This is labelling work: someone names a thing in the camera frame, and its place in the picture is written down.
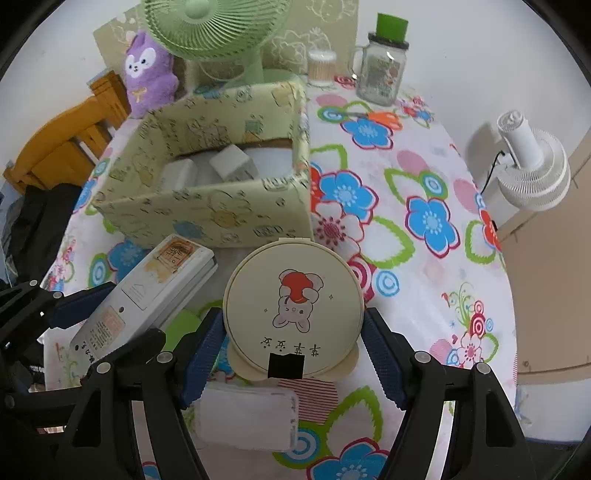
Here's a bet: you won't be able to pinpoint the floral tablecloth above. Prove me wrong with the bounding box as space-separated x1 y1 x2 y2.
43 78 517 479

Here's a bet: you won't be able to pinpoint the orange handled scissors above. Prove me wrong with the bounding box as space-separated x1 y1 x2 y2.
347 111 403 131

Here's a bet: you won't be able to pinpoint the white cube charger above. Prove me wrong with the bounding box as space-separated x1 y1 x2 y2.
209 145 259 182

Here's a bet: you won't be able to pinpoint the white floor fan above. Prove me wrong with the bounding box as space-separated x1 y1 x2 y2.
497 110 571 212

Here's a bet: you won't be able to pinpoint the green rounded lid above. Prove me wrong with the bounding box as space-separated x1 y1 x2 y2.
163 309 204 351

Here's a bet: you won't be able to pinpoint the green cup on jar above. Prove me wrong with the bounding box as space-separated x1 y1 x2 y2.
376 13 409 43

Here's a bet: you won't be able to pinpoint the black clothing pile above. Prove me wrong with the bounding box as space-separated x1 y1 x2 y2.
2 183 82 283

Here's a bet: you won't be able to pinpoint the wooden chair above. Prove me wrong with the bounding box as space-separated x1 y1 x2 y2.
3 70 130 193

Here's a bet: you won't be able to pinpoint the glass mason jar mug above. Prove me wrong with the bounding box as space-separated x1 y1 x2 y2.
349 32 409 107

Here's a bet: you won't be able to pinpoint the clear plastic box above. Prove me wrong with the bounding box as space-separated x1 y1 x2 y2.
194 382 298 452

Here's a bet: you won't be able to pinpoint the yellow patterned storage box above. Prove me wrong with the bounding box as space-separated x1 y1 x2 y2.
92 79 312 248

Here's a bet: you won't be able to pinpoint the cotton swab container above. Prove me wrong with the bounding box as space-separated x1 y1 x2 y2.
307 49 338 87

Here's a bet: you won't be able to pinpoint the green desk fan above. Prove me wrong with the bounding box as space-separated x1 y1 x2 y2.
141 0 297 88

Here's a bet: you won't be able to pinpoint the purple plush bunny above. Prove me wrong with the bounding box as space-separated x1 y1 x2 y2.
123 30 179 119

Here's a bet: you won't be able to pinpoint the white 45W charger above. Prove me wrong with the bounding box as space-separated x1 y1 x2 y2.
156 158 198 192

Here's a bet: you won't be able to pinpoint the round cream compact mirror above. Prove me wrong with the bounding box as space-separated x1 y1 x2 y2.
222 239 365 381

